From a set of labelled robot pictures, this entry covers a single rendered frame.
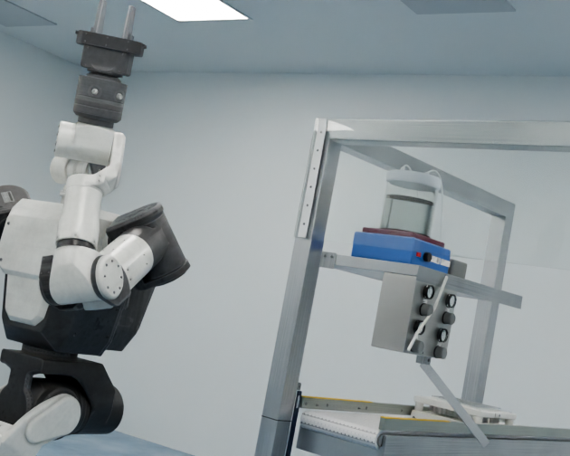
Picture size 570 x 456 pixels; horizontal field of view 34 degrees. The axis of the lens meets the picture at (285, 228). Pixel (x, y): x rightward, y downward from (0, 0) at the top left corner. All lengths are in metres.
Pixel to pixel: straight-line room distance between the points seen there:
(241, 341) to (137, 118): 2.19
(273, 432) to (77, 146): 1.16
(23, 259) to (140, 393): 5.46
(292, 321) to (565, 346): 3.37
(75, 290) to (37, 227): 0.37
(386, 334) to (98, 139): 1.06
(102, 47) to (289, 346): 1.15
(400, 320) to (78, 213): 1.07
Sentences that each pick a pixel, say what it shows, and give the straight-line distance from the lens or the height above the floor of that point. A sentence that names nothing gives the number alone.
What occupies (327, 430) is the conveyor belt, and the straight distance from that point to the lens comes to 2.58.
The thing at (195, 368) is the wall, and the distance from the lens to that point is 7.07.
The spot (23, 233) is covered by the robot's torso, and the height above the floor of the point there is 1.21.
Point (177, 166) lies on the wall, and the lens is 7.49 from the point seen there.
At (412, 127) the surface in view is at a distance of 2.47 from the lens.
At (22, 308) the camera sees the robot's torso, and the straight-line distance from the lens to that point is 1.99.
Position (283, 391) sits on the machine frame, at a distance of 2.58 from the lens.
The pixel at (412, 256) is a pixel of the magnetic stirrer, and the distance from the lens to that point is 2.50.
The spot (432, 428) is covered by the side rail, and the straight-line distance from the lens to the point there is 2.69.
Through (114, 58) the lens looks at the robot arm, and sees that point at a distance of 1.73.
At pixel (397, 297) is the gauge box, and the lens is 2.46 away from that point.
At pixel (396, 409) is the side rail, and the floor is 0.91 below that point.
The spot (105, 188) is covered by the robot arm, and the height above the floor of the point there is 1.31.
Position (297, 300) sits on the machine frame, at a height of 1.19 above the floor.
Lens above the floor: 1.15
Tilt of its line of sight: 5 degrees up
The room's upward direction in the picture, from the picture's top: 11 degrees clockwise
